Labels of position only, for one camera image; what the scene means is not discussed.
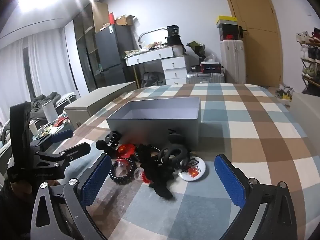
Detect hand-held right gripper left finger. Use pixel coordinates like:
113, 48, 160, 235
30, 152, 112, 240

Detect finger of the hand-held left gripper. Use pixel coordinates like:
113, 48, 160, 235
30, 129, 74, 152
35, 142, 92, 168

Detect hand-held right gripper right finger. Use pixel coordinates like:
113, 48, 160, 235
214, 154, 299, 240

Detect black coil hair tie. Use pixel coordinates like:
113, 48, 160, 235
109, 158, 137, 186

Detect black round hair clip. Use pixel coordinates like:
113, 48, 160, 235
96, 140, 118, 158

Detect white round badge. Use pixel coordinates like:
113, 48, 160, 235
178, 156, 206, 182

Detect red round badge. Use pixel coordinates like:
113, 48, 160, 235
117, 144, 137, 159

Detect clear ring with red flower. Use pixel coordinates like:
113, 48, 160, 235
134, 169, 150, 184

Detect black bead string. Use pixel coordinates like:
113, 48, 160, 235
135, 143, 162, 164

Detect pile of black hair clips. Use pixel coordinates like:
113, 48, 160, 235
140, 152, 175, 200

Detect grey box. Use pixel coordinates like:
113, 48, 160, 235
106, 97, 202, 151

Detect person's left forearm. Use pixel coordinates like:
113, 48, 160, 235
0, 184, 38, 240

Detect person's left hand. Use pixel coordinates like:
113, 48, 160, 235
10, 179, 62, 202

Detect white cylinder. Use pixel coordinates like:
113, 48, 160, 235
42, 101, 58, 123

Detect grey bench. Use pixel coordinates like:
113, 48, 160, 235
64, 81, 137, 130

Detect dark jacket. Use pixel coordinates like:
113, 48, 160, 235
30, 92, 62, 105

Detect white curtain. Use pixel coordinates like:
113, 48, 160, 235
0, 26, 80, 120

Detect dark grey fridge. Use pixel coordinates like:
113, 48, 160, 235
94, 24, 137, 88

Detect wooden open wardrobe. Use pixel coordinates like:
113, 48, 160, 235
74, 2, 109, 93

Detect shoes on floor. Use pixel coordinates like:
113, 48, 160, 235
275, 83, 294, 102

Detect dark clothes pile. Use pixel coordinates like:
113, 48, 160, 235
141, 71, 167, 88

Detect silver suitcase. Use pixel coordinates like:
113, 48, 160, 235
185, 71, 225, 85

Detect black and red box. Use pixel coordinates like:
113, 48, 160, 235
200, 63, 222, 73

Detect white suitcase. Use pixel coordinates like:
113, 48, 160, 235
220, 39, 247, 84

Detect white desk with drawers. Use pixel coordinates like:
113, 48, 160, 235
125, 46, 192, 85

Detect cardboard boxes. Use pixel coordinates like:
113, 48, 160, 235
115, 15, 135, 26

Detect dark green bouquet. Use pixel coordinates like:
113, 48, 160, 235
187, 41, 206, 55

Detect wooden door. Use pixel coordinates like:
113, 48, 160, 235
220, 0, 282, 88

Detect black shoe box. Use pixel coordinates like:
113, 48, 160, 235
219, 24, 238, 41

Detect shoe rack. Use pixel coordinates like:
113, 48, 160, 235
296, 27, 320, 95

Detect black round containers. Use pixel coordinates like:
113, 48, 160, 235
166, 25, 182, 46

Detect yellow shoe box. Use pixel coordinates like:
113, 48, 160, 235
216, 16, 237, 27

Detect silver arched mirror frame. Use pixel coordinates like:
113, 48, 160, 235
138, 29, 167, 48

